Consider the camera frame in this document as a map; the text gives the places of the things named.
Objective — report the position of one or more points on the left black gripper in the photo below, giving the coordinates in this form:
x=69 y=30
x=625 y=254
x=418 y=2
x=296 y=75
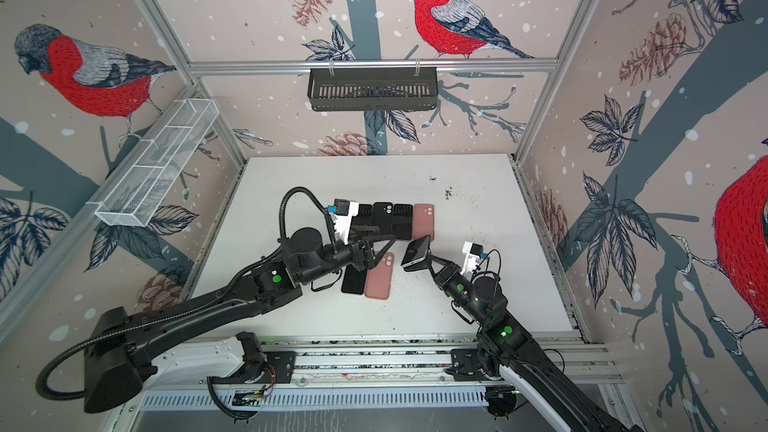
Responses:
x=366 y=259

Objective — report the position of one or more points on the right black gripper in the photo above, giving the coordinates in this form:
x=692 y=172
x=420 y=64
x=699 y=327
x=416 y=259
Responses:
x=449 y=276

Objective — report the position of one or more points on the purple phone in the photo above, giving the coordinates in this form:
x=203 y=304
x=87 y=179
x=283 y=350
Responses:
x=362 y=221

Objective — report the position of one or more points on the black bare phone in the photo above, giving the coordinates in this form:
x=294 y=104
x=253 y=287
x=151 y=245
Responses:
x=354 y=281
x=402 y=221

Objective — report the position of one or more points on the pink phone case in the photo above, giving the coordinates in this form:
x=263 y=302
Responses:
x=423 y=221

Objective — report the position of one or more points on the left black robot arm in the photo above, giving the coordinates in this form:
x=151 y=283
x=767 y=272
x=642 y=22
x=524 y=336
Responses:
x=117 y=366

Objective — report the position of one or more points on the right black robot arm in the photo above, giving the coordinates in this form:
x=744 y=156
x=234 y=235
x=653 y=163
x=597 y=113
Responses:
x=508 y=351

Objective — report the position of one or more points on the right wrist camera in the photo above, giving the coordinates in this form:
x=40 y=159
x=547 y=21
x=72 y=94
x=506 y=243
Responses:
x=473 y=257

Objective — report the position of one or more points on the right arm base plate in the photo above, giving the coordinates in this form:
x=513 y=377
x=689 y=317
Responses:
x=468 y=366

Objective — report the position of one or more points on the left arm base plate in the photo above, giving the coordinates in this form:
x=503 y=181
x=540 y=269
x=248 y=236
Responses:
x=267 y=368

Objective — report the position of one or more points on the black wire wall basket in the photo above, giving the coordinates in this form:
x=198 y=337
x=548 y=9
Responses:
x=373 y=89

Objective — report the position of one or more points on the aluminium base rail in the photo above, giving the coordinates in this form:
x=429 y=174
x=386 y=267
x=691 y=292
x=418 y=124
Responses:
x=365 y=362

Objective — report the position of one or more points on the white mesh wall tray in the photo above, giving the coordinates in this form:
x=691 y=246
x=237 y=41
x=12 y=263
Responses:
x=141 y=190

